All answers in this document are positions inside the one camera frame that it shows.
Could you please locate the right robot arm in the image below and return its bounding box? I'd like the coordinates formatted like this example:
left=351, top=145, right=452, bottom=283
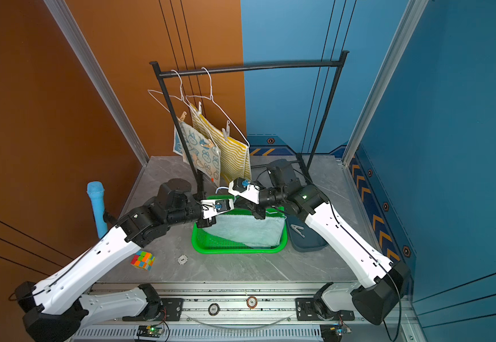
left=229, top=159, right=410, bottom=325

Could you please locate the orange clothespin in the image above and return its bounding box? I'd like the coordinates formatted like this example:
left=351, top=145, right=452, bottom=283
left=179, top=111, right=187, bottom=122
left=200, top=140, right=214, bottom=149

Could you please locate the black clothes rack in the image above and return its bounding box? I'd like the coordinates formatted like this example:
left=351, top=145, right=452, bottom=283
left=149, top=51, right=350, bottom=176

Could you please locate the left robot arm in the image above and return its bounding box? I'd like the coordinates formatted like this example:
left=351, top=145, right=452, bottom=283
left=15, top=178, right=234, bottom=341

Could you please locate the white clothespin lower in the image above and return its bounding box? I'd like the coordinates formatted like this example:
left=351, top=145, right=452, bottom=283
left=222, top=121, right=231, bottom=140

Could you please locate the green circuit board left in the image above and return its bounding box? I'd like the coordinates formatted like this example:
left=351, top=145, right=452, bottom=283
left=136, top=325, right=166, bottom=339

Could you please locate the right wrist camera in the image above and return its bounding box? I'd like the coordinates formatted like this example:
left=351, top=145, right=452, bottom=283
left=228, top=178, right=262, bottom=205

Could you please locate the beige clothespin towel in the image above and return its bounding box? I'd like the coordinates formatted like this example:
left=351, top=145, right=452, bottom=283
left=290, top=225, right=306, bottom=238

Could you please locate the white wire hanger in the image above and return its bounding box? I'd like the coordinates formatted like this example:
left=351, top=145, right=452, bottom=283
left=147, top=69, right=214, bottom=146
left=187, top=67, right=250, bottom=148
left=215, top=186, right=236, bottom=198

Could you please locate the bunny pattern towel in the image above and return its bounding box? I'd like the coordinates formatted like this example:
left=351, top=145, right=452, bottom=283
left=179, top=121, right=221, bottom=187

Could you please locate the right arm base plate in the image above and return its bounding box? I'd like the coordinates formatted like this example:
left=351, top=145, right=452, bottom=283
left=295, top=298, right=355, bottom=322

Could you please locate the circuit board right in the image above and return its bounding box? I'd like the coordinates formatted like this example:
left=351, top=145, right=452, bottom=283
left=320, top=324, right=351, bottom=342

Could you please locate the dark teal tray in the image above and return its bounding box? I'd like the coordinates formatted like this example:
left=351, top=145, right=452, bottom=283
left=286, top=215, right=329, bottom=253

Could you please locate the light green towel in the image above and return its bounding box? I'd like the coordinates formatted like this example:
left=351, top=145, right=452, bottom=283
left=204, top=214, right=285, bottom=248

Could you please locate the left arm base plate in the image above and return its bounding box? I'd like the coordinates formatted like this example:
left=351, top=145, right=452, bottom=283
left=122, top=298, right=184, bottom=322

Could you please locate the orange clothespin upper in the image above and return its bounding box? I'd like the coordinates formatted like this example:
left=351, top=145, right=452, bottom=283
left=179, top=111, right=187, bottom=122

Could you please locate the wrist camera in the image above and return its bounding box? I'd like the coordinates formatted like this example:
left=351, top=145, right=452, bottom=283
left=228, top=178, right=262, bottom=205
left=201, top=198, right=234, bottom=215

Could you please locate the colourful puzzle cube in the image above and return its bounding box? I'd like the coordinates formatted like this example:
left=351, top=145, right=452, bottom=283
left=130, top=251, right=155, bottom=271

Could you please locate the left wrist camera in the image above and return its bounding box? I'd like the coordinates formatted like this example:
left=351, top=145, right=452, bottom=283
left=201, top=198, right=234, bottom=215

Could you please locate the yellow striped towel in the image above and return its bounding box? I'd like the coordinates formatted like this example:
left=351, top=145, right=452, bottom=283
left=189, top=104, right=252, bottom=182

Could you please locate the green plastic basket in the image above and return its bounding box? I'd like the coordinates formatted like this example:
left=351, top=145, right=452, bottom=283
left=192, top=208, right=288, bottom=255

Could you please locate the orange clothespin lower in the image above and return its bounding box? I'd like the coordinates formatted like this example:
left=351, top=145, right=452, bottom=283
left=200, top=140, right=214, bottom=149

